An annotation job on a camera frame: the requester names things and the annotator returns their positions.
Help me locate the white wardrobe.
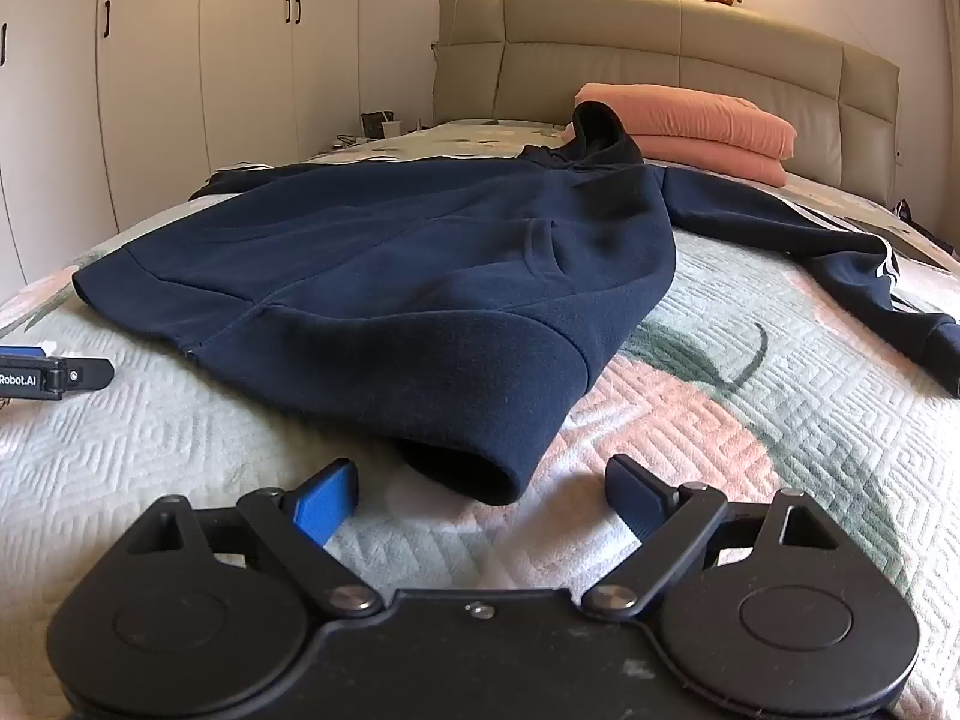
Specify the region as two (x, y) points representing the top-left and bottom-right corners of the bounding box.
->
(0, 0), (362, 286)

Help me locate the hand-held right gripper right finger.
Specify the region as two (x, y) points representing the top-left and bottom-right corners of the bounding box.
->
(583, 454), (846, 622)

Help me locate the quilted floral bedspread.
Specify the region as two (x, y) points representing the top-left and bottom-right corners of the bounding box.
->
(0, 118), (960, 720)

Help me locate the navy blue hoodie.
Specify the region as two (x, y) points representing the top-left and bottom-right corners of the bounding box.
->
(73, 101), (960, 507)

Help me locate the beige padded headboard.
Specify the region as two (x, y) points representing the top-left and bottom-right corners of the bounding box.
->
(433, 0), (901, 203)

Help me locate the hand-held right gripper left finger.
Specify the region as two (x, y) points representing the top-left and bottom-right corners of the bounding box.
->
(120, 457), (381, 621)

